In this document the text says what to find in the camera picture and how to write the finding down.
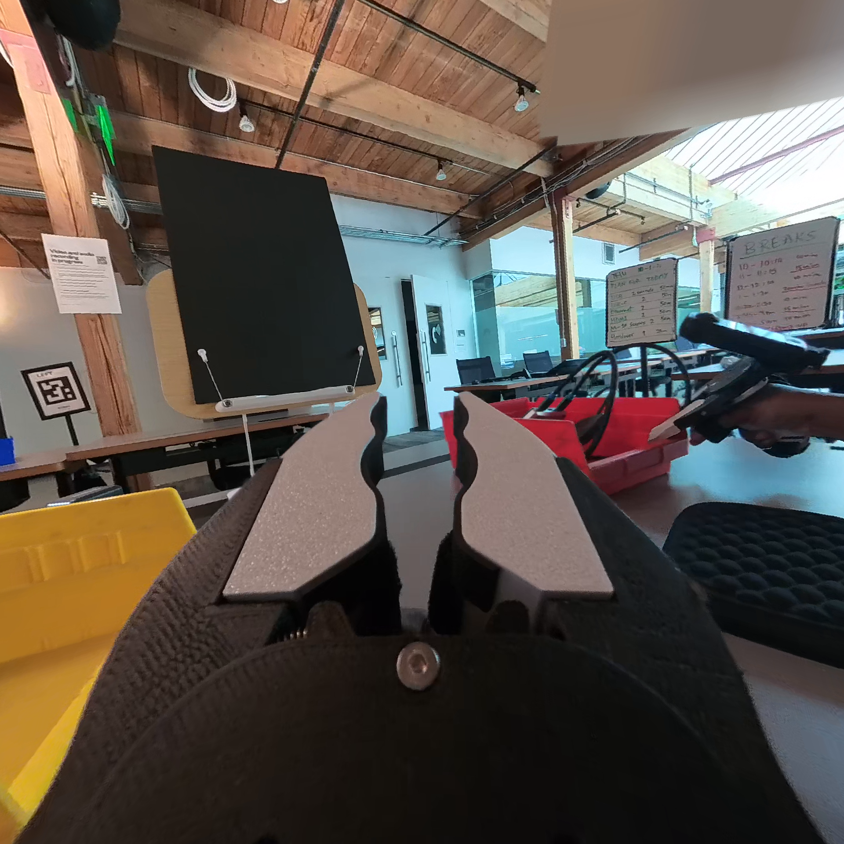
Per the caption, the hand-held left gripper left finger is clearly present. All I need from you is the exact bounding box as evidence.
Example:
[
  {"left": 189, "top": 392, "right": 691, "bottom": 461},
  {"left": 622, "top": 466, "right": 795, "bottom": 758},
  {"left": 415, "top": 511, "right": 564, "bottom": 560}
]
[{"left": 223, "top": 392, "right": 403, "bottom": 604}]

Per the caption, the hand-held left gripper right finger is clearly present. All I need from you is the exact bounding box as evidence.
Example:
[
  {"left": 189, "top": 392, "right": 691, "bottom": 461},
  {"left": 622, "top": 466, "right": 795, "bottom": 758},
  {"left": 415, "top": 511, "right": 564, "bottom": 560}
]
[{"left": 454, "top": 392, "right": 617, "bottom": 599}]

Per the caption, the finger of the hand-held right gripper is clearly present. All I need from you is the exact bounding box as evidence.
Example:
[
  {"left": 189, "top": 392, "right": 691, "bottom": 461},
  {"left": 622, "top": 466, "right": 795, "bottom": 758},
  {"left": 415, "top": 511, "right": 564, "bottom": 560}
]
[{"left": 648, "top": 397, "right": 712, "bottom": 444}]

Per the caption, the red plastic bin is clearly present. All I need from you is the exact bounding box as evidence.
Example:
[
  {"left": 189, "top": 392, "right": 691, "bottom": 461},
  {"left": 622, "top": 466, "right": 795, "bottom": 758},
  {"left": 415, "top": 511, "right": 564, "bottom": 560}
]
[{"left": 440, "top": 396, "right": 690, "bottom": 497}]

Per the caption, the yellow plastic bin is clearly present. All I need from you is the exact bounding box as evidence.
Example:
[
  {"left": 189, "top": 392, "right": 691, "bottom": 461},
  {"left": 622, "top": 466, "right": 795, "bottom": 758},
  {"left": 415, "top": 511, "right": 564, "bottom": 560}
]
[{"left": 0, "top": 488, "right": 199, "bottom": 832}]

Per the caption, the person's right hand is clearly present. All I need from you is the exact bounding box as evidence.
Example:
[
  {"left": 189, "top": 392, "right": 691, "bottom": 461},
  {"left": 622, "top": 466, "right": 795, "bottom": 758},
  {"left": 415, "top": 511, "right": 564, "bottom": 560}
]
[{"left": 689, "top": 384, "right": 844, "bottom": 449}]

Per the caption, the large handwritten whiteboard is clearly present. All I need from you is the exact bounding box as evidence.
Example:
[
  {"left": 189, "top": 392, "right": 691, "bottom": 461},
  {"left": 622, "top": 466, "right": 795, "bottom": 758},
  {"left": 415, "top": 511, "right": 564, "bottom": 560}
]
[{"left": 724, "top": 216, "right": 841, "bottom": 332}]

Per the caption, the schedule whiteboard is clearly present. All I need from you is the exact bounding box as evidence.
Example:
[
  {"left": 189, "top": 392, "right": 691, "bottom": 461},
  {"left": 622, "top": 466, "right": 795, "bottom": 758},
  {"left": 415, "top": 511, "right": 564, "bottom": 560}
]
[{"left": 605, "top": 257, "right": 680, "bottom": 349}]

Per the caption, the wooden top desk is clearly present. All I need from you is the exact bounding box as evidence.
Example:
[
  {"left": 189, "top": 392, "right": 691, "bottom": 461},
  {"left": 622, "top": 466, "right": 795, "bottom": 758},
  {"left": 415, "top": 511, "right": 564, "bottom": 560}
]
[
  {"left": 0, "top": 412, "right": 331, "bottom": 492},
  {"left": 445, "top": 372, "right": 575, "bottom": 403}
]

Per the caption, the white door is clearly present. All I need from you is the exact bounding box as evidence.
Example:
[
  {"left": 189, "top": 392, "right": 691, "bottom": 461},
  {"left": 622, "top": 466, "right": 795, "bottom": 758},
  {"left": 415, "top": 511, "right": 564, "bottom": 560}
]
[{"left": 410, "top": 273, "right": 452, "bottom": 433}]

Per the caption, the black mesh pad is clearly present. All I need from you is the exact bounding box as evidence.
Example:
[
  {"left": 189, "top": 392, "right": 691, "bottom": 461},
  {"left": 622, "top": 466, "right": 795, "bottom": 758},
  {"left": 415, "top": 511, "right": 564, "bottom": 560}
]
[{"left": 662, "top": 501, "right": 844, "bottom": 667}]

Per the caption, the wooden book stand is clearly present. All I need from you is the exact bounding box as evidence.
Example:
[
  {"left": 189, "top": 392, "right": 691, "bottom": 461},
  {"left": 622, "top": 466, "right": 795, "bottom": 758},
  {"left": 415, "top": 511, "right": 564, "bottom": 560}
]
[{"left": 145, "top": 269, "right": 385, "bottom": 498}]

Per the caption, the black square board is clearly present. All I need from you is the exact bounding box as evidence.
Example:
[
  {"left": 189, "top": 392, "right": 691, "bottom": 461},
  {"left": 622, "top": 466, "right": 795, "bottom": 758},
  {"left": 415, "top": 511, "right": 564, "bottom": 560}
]
[{"left": 152, "top": 145, "right": 377, "bottom": 406}]

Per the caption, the black white marker sign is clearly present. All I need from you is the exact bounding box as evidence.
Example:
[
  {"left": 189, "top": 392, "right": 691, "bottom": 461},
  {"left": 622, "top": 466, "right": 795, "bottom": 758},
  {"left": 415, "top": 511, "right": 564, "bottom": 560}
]
[{"left": 21, "top": 361, "right": 92, "bottom": 446}]

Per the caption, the white paper notice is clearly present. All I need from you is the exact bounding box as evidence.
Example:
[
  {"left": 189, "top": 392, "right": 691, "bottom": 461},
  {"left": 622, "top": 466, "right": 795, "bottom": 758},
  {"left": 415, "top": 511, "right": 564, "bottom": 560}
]
[{"left": 41, "top": 233, "right": 123, "bottom": 315}]

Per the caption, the green exit sign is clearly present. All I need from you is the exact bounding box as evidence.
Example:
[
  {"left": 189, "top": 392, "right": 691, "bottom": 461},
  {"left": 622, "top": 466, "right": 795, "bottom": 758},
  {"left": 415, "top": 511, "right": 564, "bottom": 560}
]
[{"left": 62, "top": 92, "right": 118, "bottom": 166}]

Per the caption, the black round ceiling fixture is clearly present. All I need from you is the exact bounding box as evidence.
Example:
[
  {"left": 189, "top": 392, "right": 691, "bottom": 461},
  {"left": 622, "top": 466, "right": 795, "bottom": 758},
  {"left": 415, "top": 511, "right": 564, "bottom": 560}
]
[{"left": 29, "top": 0, "right": 123, "bottom": 50}]

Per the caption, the wooden post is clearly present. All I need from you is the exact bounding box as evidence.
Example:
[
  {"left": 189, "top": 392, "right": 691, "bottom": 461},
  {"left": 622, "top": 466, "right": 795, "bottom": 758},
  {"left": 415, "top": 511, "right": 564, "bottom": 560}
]
[
  {"left": 550, "top": 194, "right": 581, "bottom": 360},
  {"left": 0, "top": 0, "right": 142, "bottom": 492}
]

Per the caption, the white cable coil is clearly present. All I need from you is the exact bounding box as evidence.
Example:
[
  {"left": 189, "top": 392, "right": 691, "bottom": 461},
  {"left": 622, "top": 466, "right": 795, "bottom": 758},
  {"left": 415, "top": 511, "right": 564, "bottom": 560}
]
[
  {"left": 188, "top": 68, "right": 237, "bottom": 112},
  {"left": 102, "top": 175, "right": 131, "bottom": 230}
]

